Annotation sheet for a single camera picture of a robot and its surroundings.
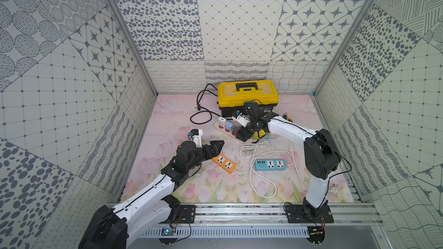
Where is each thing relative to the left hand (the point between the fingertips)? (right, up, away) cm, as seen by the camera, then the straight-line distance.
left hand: (219, 141), depth 78 cm
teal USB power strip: (+25, -14, +8) cm, 30 cm away
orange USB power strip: (+2, -13, +9) cm, 16 cm away
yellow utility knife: (+43, +8, +29) cm, 53 cm away
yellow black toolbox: (+7, +23, +20) cm, 31 cm away
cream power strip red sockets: (+7, +1, +20) cm, 21 cm away
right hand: (+13, +2, +15) cm, 20 cm away
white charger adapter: (0, +7, +20) cm, 21 cm away
